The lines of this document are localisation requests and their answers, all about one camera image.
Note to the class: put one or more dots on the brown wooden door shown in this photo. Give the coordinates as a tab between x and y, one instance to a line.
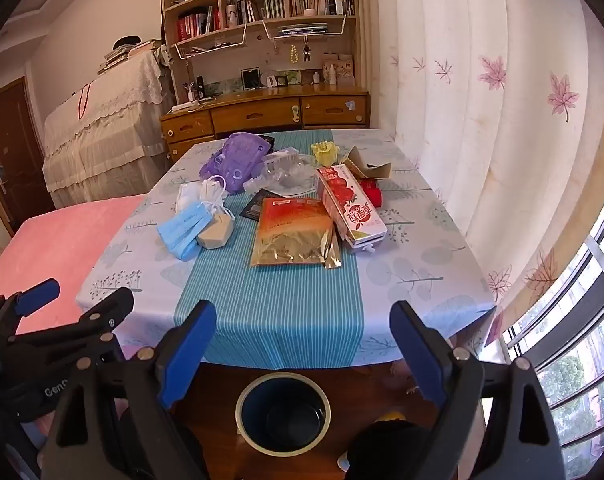
12	135

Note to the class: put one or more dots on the table with patterned cloth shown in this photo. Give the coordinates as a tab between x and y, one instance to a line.
282	300

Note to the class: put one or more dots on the clear plastic bag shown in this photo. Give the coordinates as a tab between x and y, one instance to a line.
282	170

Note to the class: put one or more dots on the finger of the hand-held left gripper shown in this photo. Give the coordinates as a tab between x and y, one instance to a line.
37	295
104	310

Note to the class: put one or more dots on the orange gold snack packet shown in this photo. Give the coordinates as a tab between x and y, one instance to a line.
292	230

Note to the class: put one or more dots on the person's leg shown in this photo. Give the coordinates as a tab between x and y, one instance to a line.
391	452
152	445

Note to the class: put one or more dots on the beige hexagonal box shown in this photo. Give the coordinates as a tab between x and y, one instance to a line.
214	232

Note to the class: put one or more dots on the yellow crumpled wrapper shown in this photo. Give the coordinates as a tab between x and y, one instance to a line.
325	154

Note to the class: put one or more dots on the dark blue trash bin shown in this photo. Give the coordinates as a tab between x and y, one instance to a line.
282	410

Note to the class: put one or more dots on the purple plastic bag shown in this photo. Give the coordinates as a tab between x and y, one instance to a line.
239	157

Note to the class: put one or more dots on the small red object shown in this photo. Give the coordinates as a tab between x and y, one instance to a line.
374	194

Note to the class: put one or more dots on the piano with lace cover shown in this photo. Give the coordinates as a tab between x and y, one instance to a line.
107	125

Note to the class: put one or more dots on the white face mask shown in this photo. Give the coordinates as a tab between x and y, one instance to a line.
214	189
188	197

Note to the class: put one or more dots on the stack of books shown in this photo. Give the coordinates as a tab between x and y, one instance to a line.
127	52

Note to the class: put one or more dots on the brown cardboard packaging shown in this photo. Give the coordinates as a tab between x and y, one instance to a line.
369	170

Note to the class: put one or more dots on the red drink carton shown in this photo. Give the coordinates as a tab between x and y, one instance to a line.
347	200

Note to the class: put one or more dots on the pink blanket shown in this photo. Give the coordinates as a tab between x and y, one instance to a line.
57	240

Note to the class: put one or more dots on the person's right leg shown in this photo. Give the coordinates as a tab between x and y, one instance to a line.
391	452

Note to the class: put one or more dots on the black packet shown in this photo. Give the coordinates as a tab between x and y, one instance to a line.
254	206

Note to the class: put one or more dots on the window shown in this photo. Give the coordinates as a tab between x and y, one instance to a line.
571	375

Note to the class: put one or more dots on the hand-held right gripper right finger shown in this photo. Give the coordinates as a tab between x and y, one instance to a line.
416	355

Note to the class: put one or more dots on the blue face mask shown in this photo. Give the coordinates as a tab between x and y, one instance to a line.
182	232

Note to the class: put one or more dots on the white leaf print curtain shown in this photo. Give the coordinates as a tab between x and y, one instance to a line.
481	60

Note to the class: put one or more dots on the person's left leg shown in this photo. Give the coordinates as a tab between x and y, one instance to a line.
152	445

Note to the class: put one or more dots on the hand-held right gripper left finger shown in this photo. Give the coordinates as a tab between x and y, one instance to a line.
184	360

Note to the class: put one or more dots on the white power strip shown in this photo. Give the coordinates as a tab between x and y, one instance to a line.
192	106

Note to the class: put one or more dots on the wooden bookshelf hutch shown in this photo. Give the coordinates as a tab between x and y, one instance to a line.
364	35

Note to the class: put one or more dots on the row of red books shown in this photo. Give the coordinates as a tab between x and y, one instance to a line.
192	26

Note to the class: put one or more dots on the row of pale books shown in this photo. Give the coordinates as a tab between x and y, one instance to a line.
262	7

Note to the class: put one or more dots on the pale yellow slipper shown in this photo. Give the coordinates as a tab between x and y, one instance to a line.
394	416

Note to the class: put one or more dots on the black picture frame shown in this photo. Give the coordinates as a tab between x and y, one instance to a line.
250	80

